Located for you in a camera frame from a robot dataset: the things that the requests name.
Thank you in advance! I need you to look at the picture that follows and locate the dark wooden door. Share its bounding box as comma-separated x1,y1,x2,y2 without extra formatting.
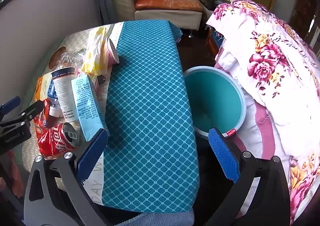
289,0,318,46

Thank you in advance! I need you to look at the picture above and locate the blue white small bottle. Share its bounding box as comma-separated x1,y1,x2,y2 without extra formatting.
47,79,63,117

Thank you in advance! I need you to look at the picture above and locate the light blue carton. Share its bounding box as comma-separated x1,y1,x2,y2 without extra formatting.
71,74,108,141

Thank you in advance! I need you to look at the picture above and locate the pink paper cup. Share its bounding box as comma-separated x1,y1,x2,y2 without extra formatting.
107,38,120,65

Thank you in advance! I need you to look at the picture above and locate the orange snack bag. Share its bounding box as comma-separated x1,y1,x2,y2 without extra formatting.
34,72,54,102

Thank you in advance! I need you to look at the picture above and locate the red snack packet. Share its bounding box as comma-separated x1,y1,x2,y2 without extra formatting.
32,98,54,141

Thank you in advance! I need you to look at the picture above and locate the grey cloth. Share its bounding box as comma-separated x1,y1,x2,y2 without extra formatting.
117,210,195,226

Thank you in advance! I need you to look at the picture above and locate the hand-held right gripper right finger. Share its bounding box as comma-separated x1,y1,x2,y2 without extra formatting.
204,128,292,226

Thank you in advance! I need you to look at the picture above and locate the red soda can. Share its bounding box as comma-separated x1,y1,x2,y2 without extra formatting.
37,122,80,159

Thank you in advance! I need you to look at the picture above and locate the grey headboard panel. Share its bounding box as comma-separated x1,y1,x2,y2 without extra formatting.
0,0,103,106

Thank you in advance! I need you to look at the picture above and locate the teal trash bin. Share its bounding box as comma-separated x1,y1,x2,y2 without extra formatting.
182,66,247,140

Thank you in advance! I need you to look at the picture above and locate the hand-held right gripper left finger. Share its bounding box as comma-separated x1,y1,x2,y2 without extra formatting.
24,128,109,226

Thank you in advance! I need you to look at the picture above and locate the pink floral quilt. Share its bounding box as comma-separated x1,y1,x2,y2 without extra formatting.
205,0,320,224

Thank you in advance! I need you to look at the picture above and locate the yellow plastic bag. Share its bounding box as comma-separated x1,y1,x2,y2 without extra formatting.
81,26,113,76

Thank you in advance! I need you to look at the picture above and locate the orange seat cushion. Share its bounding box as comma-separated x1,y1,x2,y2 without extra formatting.
134,0,204,12

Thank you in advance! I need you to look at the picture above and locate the clear plastic wrapper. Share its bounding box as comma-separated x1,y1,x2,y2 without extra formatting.
56,51,87,71

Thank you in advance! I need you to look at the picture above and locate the white cylindrical canister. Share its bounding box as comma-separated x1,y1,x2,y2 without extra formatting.
51,67,80,122

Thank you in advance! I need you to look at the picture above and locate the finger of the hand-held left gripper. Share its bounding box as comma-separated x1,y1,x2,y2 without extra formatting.
0,100,45,127
0,96,21,119

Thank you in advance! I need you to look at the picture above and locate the wooden bed frame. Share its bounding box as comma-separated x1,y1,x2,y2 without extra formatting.
206,26,225,59

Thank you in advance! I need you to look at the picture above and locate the cream leather sofa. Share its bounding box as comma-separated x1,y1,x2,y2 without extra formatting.
108,0,204,38

